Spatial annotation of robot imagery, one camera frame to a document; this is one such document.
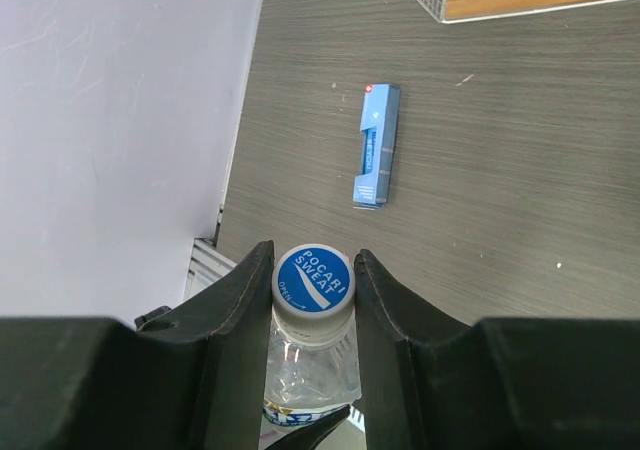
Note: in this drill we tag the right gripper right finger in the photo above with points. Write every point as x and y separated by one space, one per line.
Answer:
430 381

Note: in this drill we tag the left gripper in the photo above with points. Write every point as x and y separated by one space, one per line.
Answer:
307 436

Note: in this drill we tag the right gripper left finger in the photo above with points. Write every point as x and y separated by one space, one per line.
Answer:
191 378

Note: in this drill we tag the small blue-label water bottle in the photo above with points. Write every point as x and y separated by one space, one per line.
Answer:
304 384

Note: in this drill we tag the blue white bottle cap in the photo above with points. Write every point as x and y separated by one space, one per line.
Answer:
313 291

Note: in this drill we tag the blue toothbrush box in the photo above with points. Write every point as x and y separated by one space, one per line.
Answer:
378 127

